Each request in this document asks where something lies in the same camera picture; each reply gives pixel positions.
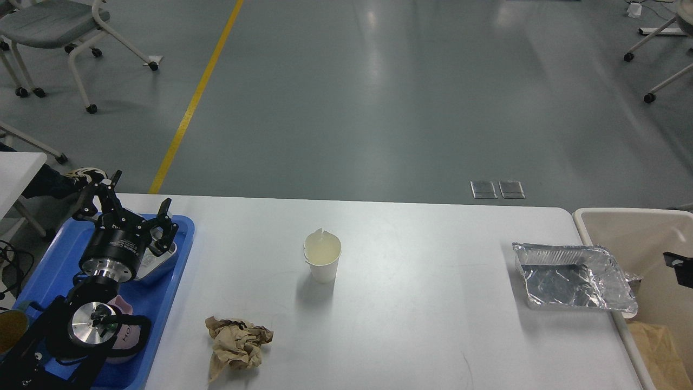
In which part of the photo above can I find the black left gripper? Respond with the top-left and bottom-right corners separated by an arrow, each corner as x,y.
72,170 -> 179,282

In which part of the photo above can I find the stainless steel rectangular tin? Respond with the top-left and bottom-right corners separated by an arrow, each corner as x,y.
131,233 -> 178,284

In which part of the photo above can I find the pink ribbed mug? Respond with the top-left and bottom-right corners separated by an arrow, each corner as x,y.
106,295 -> 141,365

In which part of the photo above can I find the dark blue HOME mug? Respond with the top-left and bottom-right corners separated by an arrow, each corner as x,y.
0,309 -> 30,358

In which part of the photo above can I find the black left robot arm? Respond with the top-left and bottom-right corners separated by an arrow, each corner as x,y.
2,170 -> 179,389

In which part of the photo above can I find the blue plastic tray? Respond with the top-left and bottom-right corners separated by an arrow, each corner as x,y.
14,215 -> 195,389

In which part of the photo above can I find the person in dark trousers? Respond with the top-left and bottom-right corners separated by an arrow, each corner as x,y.
22,165 -> 108,199

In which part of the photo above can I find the white side table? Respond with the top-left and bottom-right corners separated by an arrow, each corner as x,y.
1,152 -> 55,243

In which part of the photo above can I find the crumpled brown paper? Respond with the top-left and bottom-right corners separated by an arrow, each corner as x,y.
205,316 -> 274,383

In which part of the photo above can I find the white paper cup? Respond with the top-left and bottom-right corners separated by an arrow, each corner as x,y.
303,228 -> 342,283

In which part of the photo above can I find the grey office chair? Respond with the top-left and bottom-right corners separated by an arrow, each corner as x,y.
2,1 -> 161,114

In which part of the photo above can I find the left floor outlet plate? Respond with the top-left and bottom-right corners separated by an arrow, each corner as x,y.
470,180 -> 498,200

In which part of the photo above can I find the floor outlet plate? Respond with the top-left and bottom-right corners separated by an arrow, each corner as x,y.
498,180 -> 526,200
470,180 -> 498,200

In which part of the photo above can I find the right floor outlet plate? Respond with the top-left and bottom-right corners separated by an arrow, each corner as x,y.
498,180 -> 526,200

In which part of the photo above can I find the aluminium foil tray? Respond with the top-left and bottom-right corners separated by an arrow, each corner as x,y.
512,242 -> 639,316

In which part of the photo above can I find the beige plastic bin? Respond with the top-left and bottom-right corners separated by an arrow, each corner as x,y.
573,208 -> 692,389

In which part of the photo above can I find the brown paper in bin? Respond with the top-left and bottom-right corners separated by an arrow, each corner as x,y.
626,320 -> 692,389

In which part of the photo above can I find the white chair base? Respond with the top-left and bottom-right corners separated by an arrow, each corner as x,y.
623,0 -> 693,104

